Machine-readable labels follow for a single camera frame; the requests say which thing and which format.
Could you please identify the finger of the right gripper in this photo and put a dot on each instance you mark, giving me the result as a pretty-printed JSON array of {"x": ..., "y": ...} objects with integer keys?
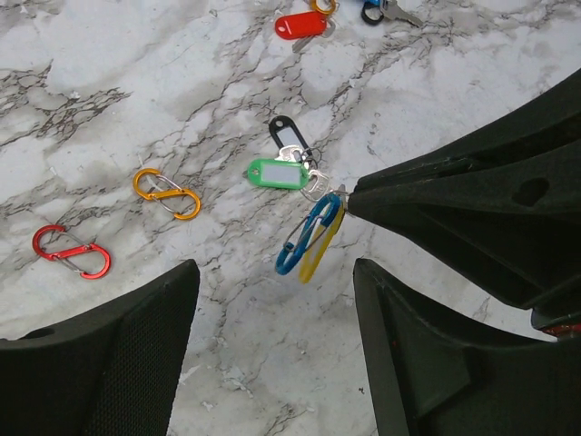
[{"x": 501, "y": 206}]

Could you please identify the yellow tag key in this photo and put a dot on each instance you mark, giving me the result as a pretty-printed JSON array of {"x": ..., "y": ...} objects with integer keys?
[{"x": 321, "y": 238}]

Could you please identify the red carabiner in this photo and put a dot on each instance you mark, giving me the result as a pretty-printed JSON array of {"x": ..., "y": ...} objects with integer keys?
[{"x": 64, "y": 256}]

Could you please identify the orange carabiner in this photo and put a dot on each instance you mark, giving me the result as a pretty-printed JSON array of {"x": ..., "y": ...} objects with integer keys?
[
  {"x": 174, "y": 191},
  {"x": 325, "y": 7}
]

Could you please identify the black tag key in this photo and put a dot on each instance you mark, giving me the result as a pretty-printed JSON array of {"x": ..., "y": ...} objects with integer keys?
[{"x": 292, "y": 147}]

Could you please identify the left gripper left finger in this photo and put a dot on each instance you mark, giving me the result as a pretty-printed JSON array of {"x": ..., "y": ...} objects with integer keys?
[{"x": 112, "y": 370}]

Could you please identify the blue tag key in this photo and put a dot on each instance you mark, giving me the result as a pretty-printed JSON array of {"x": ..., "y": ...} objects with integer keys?
[{"x": 394, "y": 12}]

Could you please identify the red tag key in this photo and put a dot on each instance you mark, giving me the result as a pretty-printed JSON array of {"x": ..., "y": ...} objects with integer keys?
[{"x": 303, "y": 28}]

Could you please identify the black carabiner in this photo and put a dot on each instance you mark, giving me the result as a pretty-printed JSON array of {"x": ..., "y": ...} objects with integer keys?
[{"x": 371, "y": 14}]

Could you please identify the green tag key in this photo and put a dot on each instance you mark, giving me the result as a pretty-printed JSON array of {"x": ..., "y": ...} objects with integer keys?
[{"x": 287, "y": 175}]

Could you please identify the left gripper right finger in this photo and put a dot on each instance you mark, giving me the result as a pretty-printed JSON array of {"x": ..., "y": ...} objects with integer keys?
[{"x": 434, "y": 371}]

